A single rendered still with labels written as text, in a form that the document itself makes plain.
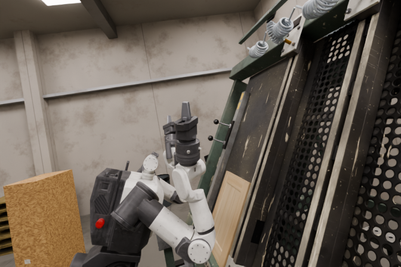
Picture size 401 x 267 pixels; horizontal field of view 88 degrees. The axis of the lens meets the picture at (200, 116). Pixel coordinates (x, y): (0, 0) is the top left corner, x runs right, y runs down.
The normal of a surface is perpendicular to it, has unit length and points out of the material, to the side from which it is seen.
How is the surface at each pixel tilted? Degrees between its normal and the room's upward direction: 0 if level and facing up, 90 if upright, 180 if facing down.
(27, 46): 90
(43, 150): 90
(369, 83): 90
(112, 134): 90
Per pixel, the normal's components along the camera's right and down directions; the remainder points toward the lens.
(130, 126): 0.12, -0.04
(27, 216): -0.15, 0.00
